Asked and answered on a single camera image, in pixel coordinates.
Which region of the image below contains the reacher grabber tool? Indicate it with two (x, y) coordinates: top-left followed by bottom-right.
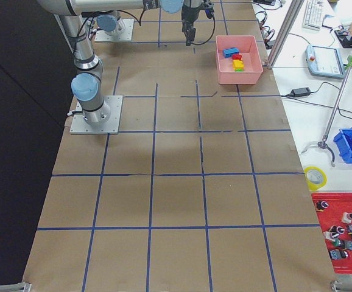
(301, 55), (352, 167)

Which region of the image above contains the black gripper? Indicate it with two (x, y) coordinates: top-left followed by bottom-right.
(181, 0), (214, 46)

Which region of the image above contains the red parts tray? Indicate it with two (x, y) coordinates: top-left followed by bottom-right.
(312, 192), (352, 274)

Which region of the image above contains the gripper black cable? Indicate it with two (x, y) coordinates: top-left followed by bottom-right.
(191, 12), (217, 46)

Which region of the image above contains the teach pendant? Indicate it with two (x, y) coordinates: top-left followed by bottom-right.
(305, 45), (345, 79)

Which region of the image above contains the red toy block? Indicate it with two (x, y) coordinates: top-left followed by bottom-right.
(231, 54), (242, 60)

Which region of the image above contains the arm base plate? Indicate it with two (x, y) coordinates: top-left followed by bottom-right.
(94, 16), (135, 43)
(69, 96), (123, 134)

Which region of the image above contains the black power adapter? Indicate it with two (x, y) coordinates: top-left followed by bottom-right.
(289, 87), (312, 97)

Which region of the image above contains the yellow toy block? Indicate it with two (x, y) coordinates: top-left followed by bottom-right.
(233, 60), (245, 70)

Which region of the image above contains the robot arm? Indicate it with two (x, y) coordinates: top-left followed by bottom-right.
(38, 1), (214, 126)
(96, 11), (125, 37)

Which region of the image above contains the aluminium frame post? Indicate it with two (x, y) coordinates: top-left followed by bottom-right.
(266, 0), (304, 69)

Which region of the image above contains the yellow tape roll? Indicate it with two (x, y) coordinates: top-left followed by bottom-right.
(304, 166), (327, 191)

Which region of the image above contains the blue toy block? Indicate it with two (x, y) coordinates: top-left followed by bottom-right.
(222, 47), (239, 58)

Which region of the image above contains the pink plastic box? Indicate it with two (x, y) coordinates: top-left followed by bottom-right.
(216, 35), (263, 85)

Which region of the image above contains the white keyboard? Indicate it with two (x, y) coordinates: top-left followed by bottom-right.
(302, 0), (324, 31)

